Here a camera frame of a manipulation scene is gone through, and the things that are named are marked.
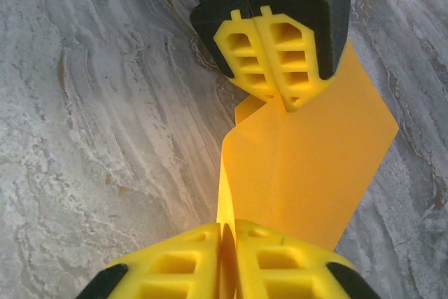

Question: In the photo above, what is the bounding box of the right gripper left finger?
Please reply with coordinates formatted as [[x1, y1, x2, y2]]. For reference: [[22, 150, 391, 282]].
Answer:
[[80, 221, 223, 299]]

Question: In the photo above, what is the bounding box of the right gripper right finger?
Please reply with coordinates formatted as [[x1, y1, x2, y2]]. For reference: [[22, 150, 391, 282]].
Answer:
[[222, 219, 372, 299]]

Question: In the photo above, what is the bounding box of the orange paper sheet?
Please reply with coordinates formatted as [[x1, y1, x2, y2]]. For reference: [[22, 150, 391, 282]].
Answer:
[[216, 40, 400, 299]]

